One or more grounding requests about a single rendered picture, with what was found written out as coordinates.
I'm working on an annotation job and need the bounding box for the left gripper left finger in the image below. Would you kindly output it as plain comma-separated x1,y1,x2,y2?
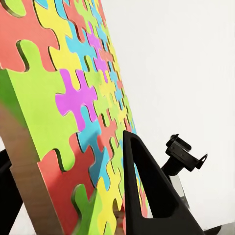
0,149,23,235

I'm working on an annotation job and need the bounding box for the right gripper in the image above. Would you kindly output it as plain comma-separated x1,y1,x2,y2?
165,136,208,172

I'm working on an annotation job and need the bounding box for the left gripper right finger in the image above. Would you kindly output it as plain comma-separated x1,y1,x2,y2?
122,130,205,235

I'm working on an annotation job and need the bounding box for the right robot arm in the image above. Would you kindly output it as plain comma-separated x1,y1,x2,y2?
161,136,235,235

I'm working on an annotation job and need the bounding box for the jigsaw puzzle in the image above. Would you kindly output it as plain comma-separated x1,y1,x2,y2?
0,0,148,235

